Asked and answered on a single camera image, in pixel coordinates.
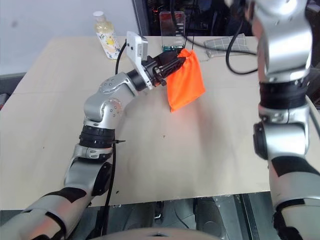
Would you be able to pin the grey checked cloth pouch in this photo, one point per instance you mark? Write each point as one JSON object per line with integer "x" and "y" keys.
{"x": 225, "y": 41}

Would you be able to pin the grey checked cloth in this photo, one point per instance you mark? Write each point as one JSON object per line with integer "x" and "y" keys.
{"x": 200, "y": 46}

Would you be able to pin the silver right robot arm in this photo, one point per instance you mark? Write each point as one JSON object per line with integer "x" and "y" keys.
{"x": 282, "y": 100}

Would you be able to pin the green circuit board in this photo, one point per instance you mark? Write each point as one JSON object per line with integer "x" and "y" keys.
{"x": 172, "y": 48}

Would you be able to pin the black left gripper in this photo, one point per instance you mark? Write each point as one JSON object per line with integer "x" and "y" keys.
{"x": 153, "y": 70}

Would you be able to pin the orange fabric pouch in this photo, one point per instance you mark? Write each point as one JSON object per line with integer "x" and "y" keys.
{"x": 186, "y": 82}

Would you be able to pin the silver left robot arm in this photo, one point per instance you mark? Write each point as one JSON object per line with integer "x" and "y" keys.
{"x": 105, "y": 105}

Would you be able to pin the clear bottle with yellow liquid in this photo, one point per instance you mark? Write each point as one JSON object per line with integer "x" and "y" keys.
{"x": 107, "y": 35}

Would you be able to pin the black rounded base under table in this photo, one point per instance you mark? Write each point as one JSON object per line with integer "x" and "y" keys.
{"x": 212, "y": 220}

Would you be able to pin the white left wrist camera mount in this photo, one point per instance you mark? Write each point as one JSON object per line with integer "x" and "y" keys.
{"x": 137, "y": 51}

